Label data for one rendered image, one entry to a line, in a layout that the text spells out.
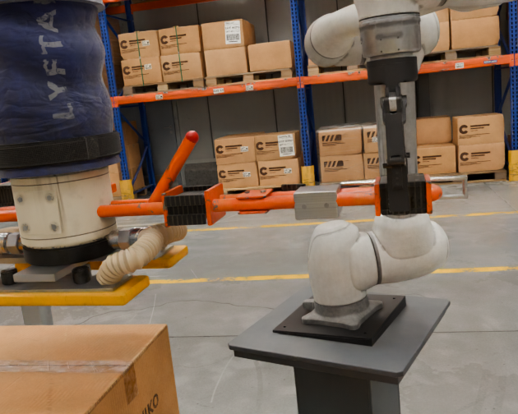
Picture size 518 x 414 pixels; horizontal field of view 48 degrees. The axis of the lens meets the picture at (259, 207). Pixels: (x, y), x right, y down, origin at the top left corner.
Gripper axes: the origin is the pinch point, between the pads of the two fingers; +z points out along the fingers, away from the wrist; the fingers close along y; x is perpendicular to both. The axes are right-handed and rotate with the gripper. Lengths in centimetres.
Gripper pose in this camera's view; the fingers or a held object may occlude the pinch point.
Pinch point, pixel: (399, 189)
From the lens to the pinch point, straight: 94.4
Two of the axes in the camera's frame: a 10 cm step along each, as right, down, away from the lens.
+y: -2.5, 2.0, -9.5
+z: 1.0, 9.8, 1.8
